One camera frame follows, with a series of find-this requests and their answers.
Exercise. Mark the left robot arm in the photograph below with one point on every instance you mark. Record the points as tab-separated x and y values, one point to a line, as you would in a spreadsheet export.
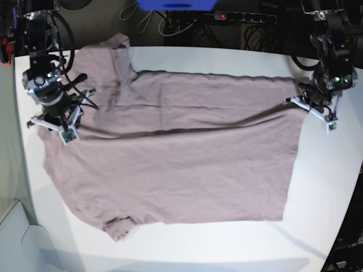
335	39

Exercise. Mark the red black clamp tool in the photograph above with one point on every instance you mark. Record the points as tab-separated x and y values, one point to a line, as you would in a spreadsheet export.
6	52

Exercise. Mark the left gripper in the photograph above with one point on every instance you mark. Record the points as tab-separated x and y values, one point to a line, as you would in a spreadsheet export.
313	100

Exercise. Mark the mauve t-shirt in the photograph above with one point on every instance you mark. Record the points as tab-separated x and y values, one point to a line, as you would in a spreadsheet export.
174	147

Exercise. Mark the power strip with red switch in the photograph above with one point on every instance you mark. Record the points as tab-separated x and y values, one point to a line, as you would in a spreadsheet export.
244	17

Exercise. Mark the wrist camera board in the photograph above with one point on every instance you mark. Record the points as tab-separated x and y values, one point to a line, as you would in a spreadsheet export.
332	126
69	135

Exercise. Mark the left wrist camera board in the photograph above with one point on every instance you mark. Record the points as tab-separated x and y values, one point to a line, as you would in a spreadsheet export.
332	126

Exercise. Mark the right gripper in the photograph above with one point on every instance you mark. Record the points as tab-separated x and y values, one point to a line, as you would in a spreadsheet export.
60	111

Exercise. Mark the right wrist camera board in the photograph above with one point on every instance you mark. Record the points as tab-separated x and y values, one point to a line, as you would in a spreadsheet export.
69	135

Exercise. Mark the blue box overhead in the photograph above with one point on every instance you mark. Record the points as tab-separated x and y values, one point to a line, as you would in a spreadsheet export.
176	5

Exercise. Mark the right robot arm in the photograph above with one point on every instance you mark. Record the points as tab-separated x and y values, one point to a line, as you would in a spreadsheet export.
39	34

